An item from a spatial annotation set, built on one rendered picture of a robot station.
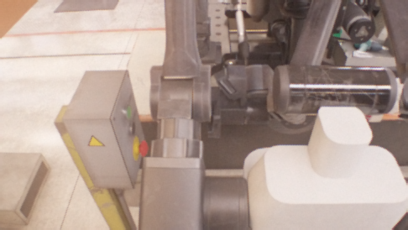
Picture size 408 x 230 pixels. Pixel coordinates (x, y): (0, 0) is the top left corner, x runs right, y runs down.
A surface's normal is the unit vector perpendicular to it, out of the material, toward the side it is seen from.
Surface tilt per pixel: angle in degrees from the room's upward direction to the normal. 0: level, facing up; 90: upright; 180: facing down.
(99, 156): 90
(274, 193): 0
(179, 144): 32
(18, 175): 0
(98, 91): 0
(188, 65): 67
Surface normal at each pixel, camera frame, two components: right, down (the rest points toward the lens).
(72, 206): -0.03, -0.72
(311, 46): -0.44, -0.24
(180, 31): -0.05, 0.35
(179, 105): -0.05, -0.28
